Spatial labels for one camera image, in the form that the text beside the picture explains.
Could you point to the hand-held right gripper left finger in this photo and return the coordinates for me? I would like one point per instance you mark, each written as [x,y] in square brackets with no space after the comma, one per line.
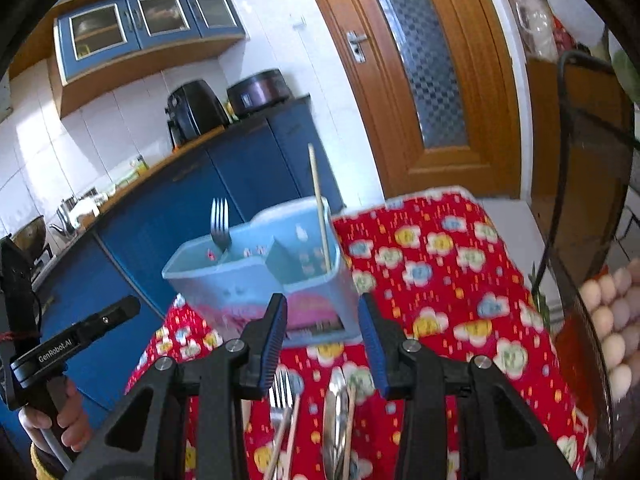
[274,345]

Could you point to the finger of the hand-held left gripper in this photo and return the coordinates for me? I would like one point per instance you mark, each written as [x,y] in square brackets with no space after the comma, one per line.
[107,319]

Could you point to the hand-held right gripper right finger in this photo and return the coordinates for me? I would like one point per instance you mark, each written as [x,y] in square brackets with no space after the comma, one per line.
[374,350]

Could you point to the metal fork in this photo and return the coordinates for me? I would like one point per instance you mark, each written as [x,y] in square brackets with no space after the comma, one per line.
[280,395]
[220,230]

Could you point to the blue plastic utensil holder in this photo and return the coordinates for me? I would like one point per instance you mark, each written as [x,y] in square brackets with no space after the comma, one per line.
[240,285]

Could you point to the wooden chopstick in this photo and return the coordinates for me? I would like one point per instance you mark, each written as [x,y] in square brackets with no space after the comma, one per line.
[349,425]
[319,205]
[290,435]

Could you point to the person's left hand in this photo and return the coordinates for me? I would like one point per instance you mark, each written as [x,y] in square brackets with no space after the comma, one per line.
[75,420]

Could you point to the metal pot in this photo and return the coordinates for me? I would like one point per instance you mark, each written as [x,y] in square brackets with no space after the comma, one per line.
[30,235]

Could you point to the blue base cabinet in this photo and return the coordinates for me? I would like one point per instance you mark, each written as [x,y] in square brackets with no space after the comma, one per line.
[150,240]

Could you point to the red flower print tablecloth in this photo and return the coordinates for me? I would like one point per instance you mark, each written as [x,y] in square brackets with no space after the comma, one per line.
[450,280]

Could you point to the metal kettle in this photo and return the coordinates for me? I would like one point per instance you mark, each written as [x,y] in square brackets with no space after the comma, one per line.
[70,212]

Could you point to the wooden door with glass pane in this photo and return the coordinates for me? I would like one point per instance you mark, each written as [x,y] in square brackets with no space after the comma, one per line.
[435,165]

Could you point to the black air fryer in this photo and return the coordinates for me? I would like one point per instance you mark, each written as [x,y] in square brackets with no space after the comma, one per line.
[197,110]

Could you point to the pile of eggs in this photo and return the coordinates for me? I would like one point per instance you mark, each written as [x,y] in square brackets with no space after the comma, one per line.
[610,320]

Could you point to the dark rice cooker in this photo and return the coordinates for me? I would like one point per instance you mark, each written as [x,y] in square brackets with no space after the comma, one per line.
[257,92]

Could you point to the wooden shelf cabinet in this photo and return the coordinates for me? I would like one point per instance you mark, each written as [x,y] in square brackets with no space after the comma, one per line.
[545,110]

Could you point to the clear plastic bag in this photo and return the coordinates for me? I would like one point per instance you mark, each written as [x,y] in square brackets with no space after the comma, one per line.
[537,25]

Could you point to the bag of green vegetables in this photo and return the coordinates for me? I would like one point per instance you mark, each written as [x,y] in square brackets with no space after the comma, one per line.
[625,72]

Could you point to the blue wall cabinet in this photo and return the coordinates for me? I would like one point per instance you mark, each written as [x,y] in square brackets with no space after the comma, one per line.
[100,60]

